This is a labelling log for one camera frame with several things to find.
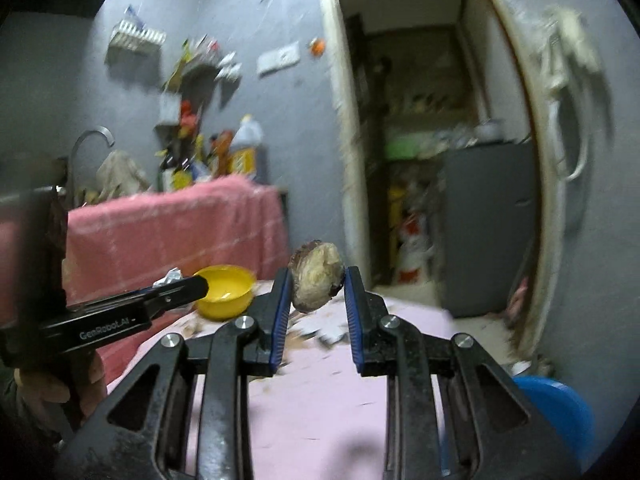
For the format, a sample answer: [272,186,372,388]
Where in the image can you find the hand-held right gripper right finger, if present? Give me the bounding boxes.
[345,266,583,480]

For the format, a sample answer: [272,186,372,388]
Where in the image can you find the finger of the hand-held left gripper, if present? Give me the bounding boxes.
[65,275,210,322]

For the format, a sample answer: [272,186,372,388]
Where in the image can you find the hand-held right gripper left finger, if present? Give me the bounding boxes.
[55,267,295,480]

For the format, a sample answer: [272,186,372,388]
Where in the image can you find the silver foil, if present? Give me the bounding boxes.
[152,267,187,291]

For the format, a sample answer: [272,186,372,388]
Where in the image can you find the brown paper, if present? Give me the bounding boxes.
[289,240,346,314]

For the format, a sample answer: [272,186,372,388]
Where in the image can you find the blue plastic basin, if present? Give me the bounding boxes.
[510,376,596,480]

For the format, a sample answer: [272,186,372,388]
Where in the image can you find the person's left forearm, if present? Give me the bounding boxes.
[0,382,68,461]

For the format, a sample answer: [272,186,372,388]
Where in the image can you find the person's left hand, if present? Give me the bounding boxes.
[12,347,107,428]

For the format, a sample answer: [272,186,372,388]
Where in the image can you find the yellow plastic bowl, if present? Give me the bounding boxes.
[192,265,257,322]

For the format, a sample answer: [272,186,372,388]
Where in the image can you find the pink towel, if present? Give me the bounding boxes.
[62,175,291,311]

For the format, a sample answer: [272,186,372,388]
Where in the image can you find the red white sack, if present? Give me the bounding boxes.
[397,212,434,284]

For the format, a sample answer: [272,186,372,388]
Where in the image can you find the pink floral tablecloth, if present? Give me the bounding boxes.
[100,290,453,480]

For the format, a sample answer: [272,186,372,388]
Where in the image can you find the yellow sack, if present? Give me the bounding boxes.
[387,185,407,241]

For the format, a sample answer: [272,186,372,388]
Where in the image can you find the dark glass bottle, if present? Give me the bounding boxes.
[160,150,176,192]

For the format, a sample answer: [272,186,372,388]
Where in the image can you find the beige rag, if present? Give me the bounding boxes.
[95,150,151,196]

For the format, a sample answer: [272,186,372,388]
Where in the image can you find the metal faucet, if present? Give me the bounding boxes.
[70,130,116,196]

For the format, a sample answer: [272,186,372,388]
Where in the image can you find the orange bottle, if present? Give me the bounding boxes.
[212,130,236,177]

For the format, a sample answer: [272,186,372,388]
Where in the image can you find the large jug yellow label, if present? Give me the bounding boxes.
[229,114,266,183]

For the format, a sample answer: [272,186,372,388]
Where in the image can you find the pink cloth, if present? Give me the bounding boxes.
[507,280,531,326]

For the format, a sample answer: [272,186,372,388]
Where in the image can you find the green plastic container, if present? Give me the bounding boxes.
[385,136,426,161]

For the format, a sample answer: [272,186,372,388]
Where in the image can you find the white pot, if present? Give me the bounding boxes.
[475,120,506,142]

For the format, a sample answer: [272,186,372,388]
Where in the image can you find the white hanging packets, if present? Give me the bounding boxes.
[215,52,244,82]

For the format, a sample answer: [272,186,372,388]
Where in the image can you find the dark wooden shelf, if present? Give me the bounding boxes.
[345,15,481,281]

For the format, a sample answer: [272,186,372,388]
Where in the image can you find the cream door frame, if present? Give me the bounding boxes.
[315,0,571,361]

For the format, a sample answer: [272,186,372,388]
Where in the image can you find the white wall switch plate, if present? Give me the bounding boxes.
[256,44,302,77]

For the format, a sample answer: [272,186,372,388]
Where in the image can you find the white wire wall rack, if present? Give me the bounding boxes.
[105,7,167,57]

